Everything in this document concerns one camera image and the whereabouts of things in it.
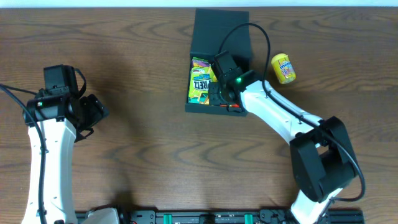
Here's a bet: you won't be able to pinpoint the red potato chips can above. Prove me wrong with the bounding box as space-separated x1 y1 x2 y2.
220 104 240 108

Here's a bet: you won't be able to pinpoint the green Pretz snack box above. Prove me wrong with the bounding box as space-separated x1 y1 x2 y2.
188 57 217 105

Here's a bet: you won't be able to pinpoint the yellow Mentos candy bottle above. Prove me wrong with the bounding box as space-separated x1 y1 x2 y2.
271 53 296 84

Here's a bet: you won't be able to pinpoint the black gift box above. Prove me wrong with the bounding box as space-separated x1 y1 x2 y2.
184 8 252 118

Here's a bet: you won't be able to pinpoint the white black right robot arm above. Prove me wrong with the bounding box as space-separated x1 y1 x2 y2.
208 70 362 223

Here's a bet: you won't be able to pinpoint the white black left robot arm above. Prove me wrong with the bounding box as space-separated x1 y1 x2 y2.
22 88 119 223

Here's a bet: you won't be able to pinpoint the black mounting rail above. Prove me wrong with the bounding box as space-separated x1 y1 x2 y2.
74 208 364 224

